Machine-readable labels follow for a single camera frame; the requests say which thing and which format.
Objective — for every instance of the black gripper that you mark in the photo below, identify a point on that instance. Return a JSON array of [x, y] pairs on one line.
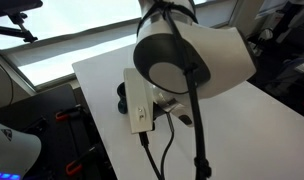
[[172, 105]]

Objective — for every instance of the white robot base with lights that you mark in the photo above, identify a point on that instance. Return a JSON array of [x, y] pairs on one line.
[[12, 150]]

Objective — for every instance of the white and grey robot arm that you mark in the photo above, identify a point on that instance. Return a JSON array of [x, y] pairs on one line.
[[222, 53]]

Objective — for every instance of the dark blue ceramic mug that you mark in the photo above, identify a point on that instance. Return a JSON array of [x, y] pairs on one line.
[[121, 100]]

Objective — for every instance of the white power strip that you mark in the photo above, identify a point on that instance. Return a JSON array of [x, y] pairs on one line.
[[257, 50]]

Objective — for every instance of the black robot stand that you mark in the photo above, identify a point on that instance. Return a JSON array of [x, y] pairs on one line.
[[52, 133]]

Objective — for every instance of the grey office chair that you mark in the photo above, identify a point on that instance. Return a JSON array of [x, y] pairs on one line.
[[292, 71]]

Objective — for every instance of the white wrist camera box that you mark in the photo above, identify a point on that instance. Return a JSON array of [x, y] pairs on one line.
[[137, 100]]

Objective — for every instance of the grey window frame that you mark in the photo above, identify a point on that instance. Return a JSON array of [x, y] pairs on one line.
[[75, 36]]

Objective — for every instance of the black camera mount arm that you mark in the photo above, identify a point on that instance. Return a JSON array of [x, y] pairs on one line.
[[15, 16]]

